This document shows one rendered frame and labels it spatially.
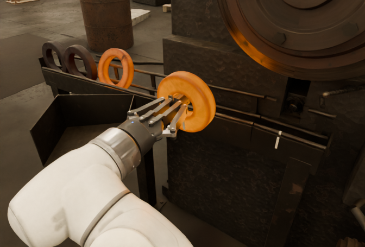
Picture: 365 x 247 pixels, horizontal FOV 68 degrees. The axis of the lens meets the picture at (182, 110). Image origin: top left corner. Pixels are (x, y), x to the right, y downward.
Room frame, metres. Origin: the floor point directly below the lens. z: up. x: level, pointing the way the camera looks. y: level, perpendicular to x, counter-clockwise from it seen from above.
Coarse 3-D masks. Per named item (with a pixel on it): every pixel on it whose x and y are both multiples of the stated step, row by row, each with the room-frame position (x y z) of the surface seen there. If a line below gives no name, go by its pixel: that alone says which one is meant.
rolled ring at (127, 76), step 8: (112, 48) 1.07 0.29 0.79; (104, 56) 1.08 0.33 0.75; (112, 56) 1.07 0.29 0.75; (120, 56) 1.04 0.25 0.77; (128, 56) 1.04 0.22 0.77; (104, 64) 1.08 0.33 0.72; (128, 64) 1.00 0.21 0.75; (104, 72) 1.07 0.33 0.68; (128, 72) 0.99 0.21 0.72; (104, 80) 1.04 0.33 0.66; (128, 80) 0.98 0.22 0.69
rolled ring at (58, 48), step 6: (48, 42) 1.23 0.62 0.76; (54, 42) 1.23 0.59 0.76; (42, 48) 1.27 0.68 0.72; (48, 48) 1.24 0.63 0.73; (54, 48) 1.21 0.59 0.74; (60, 48) 1.21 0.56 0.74; (42, 54) 1.27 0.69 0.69; (48, 54) 1.27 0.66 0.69; (60, 54) 1.19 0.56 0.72; (48, 60) 1.26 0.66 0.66; (48, 66) 1.26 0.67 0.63; (54, 66) 1.26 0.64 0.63; (66, 72) 1.18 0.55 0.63
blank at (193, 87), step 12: (180, 72) 0.58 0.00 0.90; (168, 84) 0.57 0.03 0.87; (180, 84) 0.55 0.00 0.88; (192, 84) 0.54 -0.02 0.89; (204, 84) 0.55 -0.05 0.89; (192, 96) 0.54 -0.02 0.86; (204, 96) 0.52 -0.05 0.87; (204, 108) 0.52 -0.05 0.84; (192, 120) 0.54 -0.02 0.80; (204, 120) 0.52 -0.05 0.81
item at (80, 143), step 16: (64, 96) 0.80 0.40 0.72; (80, 96) 0.80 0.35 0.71; (96, 96) 0.80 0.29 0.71; (112, 96) 0.80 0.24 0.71; (128, 96) 0.81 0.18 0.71; (48, 112) 0.71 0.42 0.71; (64, 112) 0.80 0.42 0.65; (80, 112) 0.80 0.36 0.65; (96, 112) 0.80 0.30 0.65; (112, 112) 0.80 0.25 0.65; (32, 128) 0.61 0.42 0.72; (48, 128) 0.69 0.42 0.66; (64, 128) 0.78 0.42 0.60; (80, 128) 0.79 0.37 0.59; (96, 128) 0.78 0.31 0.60; (48, 144) 0.66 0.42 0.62; (64, 144) 0.70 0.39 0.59; (80, 144) 0.69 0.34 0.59; (48, 160) 0.63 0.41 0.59
